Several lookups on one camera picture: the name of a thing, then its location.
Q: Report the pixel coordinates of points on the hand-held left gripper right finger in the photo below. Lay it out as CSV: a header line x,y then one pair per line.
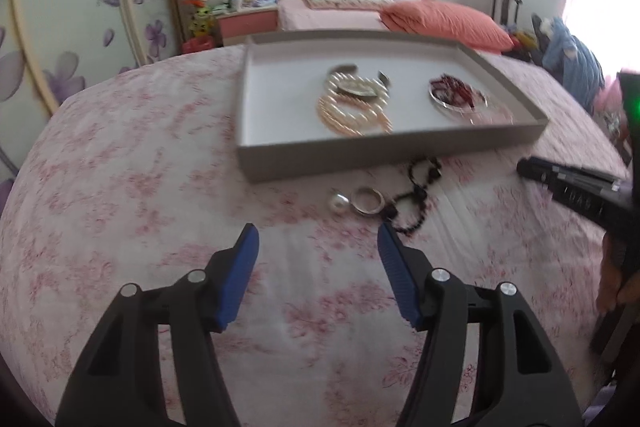
x,y
397,272

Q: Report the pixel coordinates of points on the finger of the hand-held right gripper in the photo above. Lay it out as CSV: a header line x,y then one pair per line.
x,y
560,172

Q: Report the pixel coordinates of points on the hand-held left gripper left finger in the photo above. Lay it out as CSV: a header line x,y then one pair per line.
x,y
237,277

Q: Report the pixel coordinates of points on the single white pearl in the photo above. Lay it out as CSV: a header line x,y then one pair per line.
x,y
339,203

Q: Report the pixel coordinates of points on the grey shallow tray box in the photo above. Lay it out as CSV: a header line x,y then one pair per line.
x,y
280,117

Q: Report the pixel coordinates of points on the person's right hand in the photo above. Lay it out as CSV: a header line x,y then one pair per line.
x,y
617,282

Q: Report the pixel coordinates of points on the pink floral cloth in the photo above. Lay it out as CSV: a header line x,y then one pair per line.
x,y
150,207

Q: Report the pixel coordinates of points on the blue plush clothing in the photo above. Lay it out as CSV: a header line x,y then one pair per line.
x,y
575,57

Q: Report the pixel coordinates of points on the dark wooden chair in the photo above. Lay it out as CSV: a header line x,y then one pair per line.
x,y
505,7

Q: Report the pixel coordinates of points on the orange pillow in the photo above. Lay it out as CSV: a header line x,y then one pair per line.
x,y
450,24

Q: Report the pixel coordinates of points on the pink nightstand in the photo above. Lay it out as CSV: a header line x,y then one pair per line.
x,y
247,27

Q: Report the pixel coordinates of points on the pink bed mattress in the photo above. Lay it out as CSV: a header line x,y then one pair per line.
x,y
325,18

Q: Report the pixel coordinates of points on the sliding wardrobe with purple flowers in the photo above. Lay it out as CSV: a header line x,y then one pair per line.
x,y
75,7

